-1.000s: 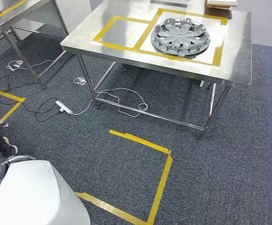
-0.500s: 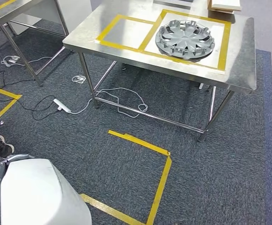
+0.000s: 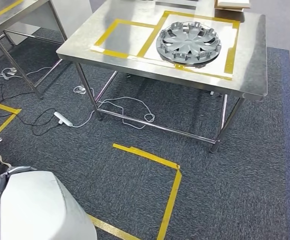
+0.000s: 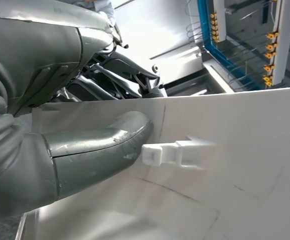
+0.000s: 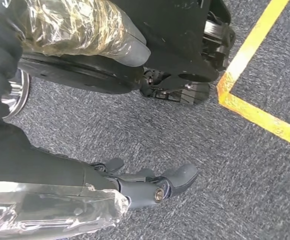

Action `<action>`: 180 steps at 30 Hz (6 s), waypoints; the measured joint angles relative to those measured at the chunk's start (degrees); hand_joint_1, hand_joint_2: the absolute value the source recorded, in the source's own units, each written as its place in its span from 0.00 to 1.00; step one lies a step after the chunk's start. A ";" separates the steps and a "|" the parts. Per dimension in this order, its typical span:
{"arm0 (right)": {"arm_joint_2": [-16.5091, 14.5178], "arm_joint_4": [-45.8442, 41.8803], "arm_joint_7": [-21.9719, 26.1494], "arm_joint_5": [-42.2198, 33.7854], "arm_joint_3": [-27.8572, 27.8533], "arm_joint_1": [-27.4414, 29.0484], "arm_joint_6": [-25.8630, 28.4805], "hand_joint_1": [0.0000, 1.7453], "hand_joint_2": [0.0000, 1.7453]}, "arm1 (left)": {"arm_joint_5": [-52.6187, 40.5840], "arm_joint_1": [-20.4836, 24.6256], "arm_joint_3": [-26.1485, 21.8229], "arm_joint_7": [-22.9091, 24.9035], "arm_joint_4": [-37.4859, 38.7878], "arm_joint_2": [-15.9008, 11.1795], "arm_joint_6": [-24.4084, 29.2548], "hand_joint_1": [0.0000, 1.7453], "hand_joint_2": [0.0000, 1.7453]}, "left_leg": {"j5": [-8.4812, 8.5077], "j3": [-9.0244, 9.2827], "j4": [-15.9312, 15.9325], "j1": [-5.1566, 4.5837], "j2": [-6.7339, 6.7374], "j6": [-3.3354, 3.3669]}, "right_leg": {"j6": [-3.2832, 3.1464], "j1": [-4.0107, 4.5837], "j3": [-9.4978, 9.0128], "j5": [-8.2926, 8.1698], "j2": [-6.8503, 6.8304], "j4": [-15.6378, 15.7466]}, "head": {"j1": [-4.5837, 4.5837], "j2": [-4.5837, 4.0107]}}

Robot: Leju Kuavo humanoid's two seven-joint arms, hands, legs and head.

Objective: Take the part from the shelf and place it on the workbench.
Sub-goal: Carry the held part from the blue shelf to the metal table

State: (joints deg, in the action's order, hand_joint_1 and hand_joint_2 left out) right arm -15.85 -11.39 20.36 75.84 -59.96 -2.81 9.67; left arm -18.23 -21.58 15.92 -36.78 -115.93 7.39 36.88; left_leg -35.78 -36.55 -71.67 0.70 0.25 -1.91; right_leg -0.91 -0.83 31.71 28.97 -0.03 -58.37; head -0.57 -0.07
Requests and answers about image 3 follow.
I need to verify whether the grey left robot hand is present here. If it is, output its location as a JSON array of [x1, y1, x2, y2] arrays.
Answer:
[[0, 165, 37, 216]]

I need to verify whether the white plastic shell part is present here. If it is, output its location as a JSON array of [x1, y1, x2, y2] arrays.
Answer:
[[0, 170, 98, 240]]

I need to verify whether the stainless steel workbench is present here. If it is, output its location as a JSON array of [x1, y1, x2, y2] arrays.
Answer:
[[56, 0, 268, 154]]

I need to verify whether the white power strip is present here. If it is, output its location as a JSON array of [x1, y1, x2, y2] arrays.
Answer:
[[54, 111, 73, 128]]

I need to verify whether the stainless steel side table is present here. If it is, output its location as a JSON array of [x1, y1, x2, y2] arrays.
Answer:
[[0, 0, 68, 100]]

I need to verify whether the yellow tape strip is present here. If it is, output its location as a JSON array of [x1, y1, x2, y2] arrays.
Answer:
[[0, 0, 23, 26]]

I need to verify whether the grey wheel hubcap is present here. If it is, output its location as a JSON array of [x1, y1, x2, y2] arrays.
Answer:
[[156, 21, 222, 65]]

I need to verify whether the brown cardboard box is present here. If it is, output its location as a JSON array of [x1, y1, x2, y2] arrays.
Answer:
[[214, 0, 245, 13]]

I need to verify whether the white box lid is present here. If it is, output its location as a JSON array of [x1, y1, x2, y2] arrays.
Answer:
[[217, 0, 251, 9]]

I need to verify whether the black floor cable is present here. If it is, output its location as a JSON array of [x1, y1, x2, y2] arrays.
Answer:
[[0, 82, 60, 137]]

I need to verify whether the white floor cable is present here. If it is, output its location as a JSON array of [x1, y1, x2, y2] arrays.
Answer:
[[0, 66, 53, 80]]

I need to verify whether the white adapter with cable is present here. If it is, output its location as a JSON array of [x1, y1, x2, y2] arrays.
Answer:
[[73, 85, 95, 97]]

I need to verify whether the white power strip cable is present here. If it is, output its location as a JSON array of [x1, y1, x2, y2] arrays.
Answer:
[[71, 96, 156, 130]]

